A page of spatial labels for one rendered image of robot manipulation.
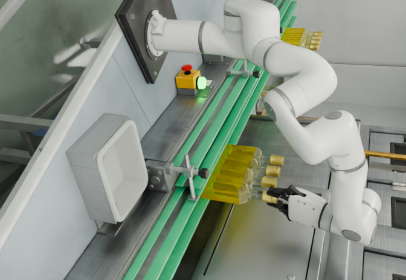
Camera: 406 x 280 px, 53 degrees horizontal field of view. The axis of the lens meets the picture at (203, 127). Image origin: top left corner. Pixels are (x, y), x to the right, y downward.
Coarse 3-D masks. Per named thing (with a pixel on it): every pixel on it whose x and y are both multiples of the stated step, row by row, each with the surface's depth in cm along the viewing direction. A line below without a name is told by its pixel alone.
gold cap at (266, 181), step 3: (264, 177) 126; (267, 177) 126; (270, 177) 126; (273, 177) 126; (264, 180) 126; (267, 180) 125; (270, 180) 125; (273, 180) 125; (276, 180) 126; (261, 183) 126; (264, 183) 125; (267, 183) 125; (270, 183) 125; (273, 183) 124; (276, 183) 126; (261, 186) 127; (264, 186) 126; (267, 186) 126; (270, 186) 125; (273, 186) 125; (276, 186) 127
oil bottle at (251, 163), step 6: (222, 156) 136; (228, 156) 136; (234, 156) 135; (240, 156) 135; (222, 162) 134; (228, 162) 133; (234, 162) 133; (240, 162) 132; (246, 162) 132; (252, 162) 132; (258, 162) 133; (252, 168) 130; (258, 168) 131
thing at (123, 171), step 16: (128, 128) 105; (112, 144) 96; (128, 144) 108; (96, 160) 93; (112, 160) 110; (128, 160) 112; (112, 176) 111; (128, 176) 115; (144, 176) 114; (112, 192) 111; (128, 192) 111; (112, 208) 100; (128, 208) 107
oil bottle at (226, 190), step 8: (208, 184) 126; (216, 184) 125; (224, 184) 125; (232, 184) 124; (240, 184) 124; (208, 192) 126; (216, 192) 125; (224, 192) 124; (232, 192) 122; (240, 192) 122; (248, 192) 123; (224, 200) 125; (232, 200) 124; (240, 200) 123
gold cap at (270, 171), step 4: (268, 168) 130; (272, 168) 130; (276, 168) 130; (280, 168) 131; (268, 172) 130; (272, 172) 130; (276, 172) 129; (280, 172) 132; (272, 176) 131; (276, 176) 130
